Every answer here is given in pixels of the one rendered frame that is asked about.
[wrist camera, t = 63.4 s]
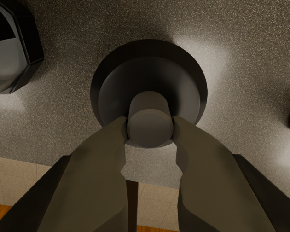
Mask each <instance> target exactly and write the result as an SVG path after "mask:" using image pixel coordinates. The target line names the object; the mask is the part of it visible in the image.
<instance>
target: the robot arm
mask: <svg viewBox="0 0 290 232"><path fill-rule="evenodd" d="M171 118H172V122H173V126H174V130H173V134H172V136H171V138H170V140H172V141H173V142H174V143H175V145H176V146H177V152H176V161H175V162H176V164H177V166H178V167H179V168H180V169H181V171H182V173H183V175H182V176H181V179H180V187H179V195H178V203H177V211H178V224H179V230H180V232H290V198H289V197H287V196H286V195H285V194H284V193H283V192H282V191H281V190H280V189H279V188H277V187H276V186H275V185H274V184H273V183H272V182H271V181H270V180H269V179H268V178H267V177H265V176H264V175H263V174H262V173H261V172H260V171H259V170H258V169H256V168H255V167H254V166H253V165H252V164H251V163H250V162H249V161H248V160H246V159H245V158H244V157H243V156H242V155H241V154H233V153H232V152H231V151H230V150H228V149H227V148H226V147H225V146H224V145H223V144H222V143H221V142H220V141H219V140H217V139H216V138H215V137H213V136H212V135H210V134H209V133H207V132H205V131H203V130H202V129H200V128H199V127H197V126H195V125H193V124H192V123H190V122H188V121H187V120H185V119H183V118H182V117H180V116H173V117H171ZM127 123H128V117H124V116H121V117H119V118H117V119H115V120H114V121H112V122H111V123H109V124H108V125H106V126H105V127H103V128H102V129H100V130H99V131H97V132H95V133H94V134H92V135H91V136H90V137H88V138H87V139H86V140H85V141H83V142H82V143H81V144H80V145H79V146H78V147H77V148H76V149H75V150H74V151H73V152H72V153H71V154H70V155H63V156H62V157H61V158H60V159H59V160H58V161H57V162H56V163H55V164H54V165H53V166H52V167H51V168H50V169H49V170H48V171H47V172H46V173H45V174H44V175H43V176H42V177H41V178H40V179H39V180H38V181H37V182H36V183H35V184H34V185H33V186H32V187H31V188H30V189H29V190H28V191H27V192H26V193H25V194H24V195H23V196H22V197H21V198H20V199H19V200H18V201H17V202H16V203H15V204H14V205H13V206H12V207H11V208H10V210H9V211H8V212H7V213H6V214H5V215H4V216H3V217H2V218H1V220H0V232H128V198H127V186H126V179H125V177H124V176H123V175H122V174H121V170H122V168H123V167H124V166H125V164H126V157H125V144H126V142H127V140H129V136H128V134H127Z"/></svg>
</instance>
